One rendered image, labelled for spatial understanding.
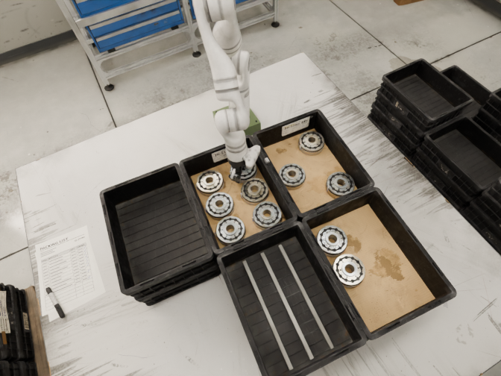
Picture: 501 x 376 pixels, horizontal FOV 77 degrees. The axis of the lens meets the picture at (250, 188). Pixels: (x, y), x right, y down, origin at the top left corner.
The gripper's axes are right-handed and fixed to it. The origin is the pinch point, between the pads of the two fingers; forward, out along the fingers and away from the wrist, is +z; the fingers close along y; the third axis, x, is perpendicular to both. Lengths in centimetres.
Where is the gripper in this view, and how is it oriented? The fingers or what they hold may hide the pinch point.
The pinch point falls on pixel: (240, 174)
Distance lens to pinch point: 123.2
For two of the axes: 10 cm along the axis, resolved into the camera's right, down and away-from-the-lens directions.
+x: 9.3, 3.0, -2.3
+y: -3.7, 8.2, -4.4
